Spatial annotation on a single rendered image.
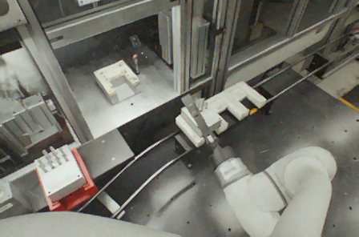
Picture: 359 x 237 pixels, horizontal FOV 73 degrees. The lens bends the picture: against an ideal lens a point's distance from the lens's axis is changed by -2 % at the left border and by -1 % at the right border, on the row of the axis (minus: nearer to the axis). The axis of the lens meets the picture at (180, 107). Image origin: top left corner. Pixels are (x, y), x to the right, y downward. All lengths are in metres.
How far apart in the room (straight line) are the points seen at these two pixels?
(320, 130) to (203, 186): 0.64
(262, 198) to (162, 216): 0.45
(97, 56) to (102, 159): 0.56
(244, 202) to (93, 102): 0.68
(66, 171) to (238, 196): 0.47
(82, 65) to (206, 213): 0.84
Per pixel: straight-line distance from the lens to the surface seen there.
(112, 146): 0.89
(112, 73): 1.03
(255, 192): 0.67
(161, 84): 1.05
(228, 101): 1.04
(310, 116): 1.39
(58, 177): 0.77
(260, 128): 1.24
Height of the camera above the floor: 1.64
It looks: 50 degrees down
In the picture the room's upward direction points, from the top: straight up
